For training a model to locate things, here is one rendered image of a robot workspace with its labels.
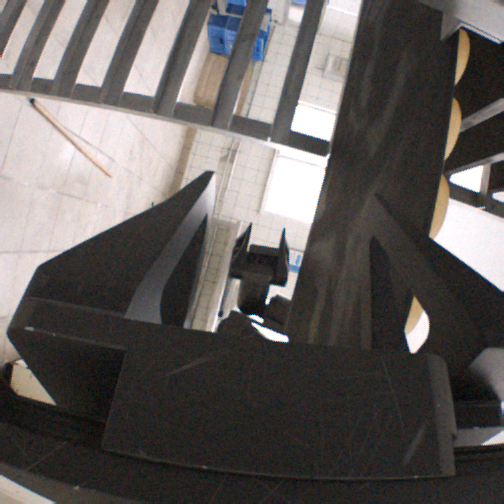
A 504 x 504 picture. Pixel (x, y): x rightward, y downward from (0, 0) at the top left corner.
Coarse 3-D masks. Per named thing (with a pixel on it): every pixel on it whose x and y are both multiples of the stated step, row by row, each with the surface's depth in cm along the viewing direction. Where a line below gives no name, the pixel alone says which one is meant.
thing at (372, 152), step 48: (384, 0) 42; (384, 48) 38; (432, 48) 24; (384, 96) 34; (432, 96) 23; (336, 144) 55; (384, 144) 31; (432, 144) 21; (336, 192) 47; (384, 192) 29; (432, 192) 20; (336, 240) 41; (336, 288) 36; (288, 336) 54; (336, 336) 31
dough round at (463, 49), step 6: (462, 30) 23; (462, 36) 22; (462, 42) 22; (468, 42) 23; (462, 48) 22; (468, 48) 23; (462, 54) 22; (468, 54) 23; (462, 60) 23; (462, 66) 23; (456, 72) 23; (462, 72) 23; (456, 78) 24
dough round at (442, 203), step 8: (440, 184) 23; (440, 192) 23; (448, 192) 23; (440, 200) 22; (448, 200) 23; (440, 208) 22; (440, 216) 22; (432, 224) 23; (440, 224) 23; (432, 232) 23
